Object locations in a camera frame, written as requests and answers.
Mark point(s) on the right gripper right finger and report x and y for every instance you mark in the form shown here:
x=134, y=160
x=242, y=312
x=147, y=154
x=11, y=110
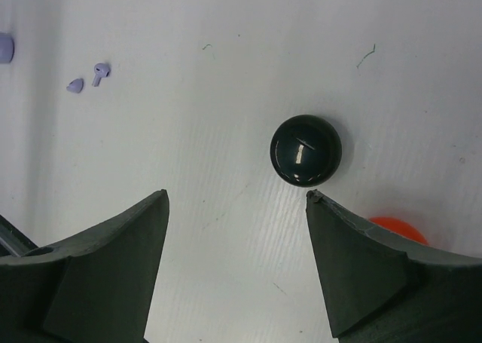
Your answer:
x=379, y=286

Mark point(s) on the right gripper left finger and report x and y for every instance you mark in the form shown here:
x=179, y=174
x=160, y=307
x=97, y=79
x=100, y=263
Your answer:
x=95, y=286

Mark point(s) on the black earbud charging case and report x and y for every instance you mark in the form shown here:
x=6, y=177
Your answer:
x=305, y=151

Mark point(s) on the purple earbud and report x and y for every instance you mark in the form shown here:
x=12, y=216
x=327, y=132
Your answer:
x=75, y=86
x=101, y=71

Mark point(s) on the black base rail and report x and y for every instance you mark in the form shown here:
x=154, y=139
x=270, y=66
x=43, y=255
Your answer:
x=12, y=241

